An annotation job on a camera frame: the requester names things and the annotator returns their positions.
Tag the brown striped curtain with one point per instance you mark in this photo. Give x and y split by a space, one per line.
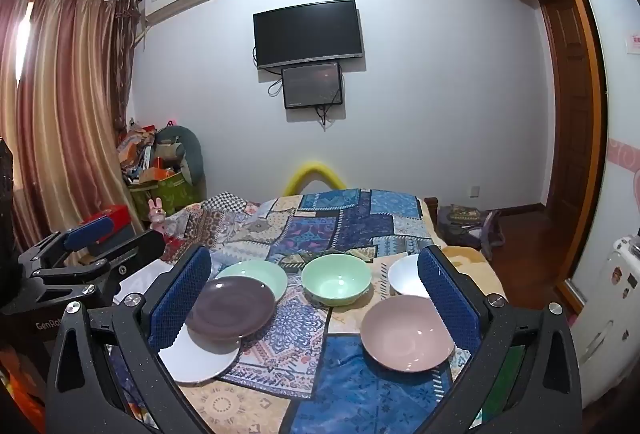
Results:
65 114

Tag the brown wooden bed post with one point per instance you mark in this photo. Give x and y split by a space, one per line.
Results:
431 205

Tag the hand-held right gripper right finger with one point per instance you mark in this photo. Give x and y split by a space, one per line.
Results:
450 299

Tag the white cloth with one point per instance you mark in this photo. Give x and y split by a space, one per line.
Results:
140 279

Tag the dark backpack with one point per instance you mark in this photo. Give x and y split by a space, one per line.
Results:
465 224

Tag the white plate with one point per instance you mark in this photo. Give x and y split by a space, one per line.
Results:
200 359

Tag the pile of colourful clutter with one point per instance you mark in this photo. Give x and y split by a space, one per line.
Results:
137 149

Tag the yellow foam arch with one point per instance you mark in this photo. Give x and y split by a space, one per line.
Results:
300 172

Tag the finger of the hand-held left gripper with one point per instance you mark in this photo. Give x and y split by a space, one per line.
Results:
135 249
90 231

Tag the pink bunny toy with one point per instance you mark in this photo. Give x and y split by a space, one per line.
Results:
157 214

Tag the blue patchwork blanket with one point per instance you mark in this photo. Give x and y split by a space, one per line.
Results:
350 224

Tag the person's orange clothing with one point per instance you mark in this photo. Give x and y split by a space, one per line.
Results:
20 389

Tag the black wall television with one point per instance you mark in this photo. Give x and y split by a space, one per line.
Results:
307 32

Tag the brown wooden door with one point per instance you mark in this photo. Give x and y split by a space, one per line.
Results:
570 114

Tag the red white label sticker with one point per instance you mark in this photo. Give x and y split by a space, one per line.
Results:
634 43

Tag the small black wall monitor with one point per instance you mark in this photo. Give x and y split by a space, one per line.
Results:
312 86

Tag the brown checkered patchwork cloth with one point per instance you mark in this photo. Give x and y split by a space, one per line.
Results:
215 224

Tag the white wardrobe sliding door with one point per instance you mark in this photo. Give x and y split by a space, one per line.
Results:
620 114

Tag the green bowl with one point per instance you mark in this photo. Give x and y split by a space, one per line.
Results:
335 281

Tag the brown plate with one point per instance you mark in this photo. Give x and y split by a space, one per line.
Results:
230 309

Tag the white stickered appliance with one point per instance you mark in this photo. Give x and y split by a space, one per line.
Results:
615 304

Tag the pink bowl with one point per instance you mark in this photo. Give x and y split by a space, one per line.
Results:
405 334

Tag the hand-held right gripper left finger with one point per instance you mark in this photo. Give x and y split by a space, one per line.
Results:
180 299

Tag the white wall socket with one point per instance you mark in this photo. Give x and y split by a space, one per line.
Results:
475 191

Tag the green plate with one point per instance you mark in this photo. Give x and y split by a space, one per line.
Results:
260 276

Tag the green cardboard box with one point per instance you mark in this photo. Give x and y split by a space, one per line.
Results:
170 196

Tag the white bowl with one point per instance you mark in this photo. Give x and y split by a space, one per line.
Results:
405 276

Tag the red box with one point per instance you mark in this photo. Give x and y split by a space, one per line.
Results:
112 214

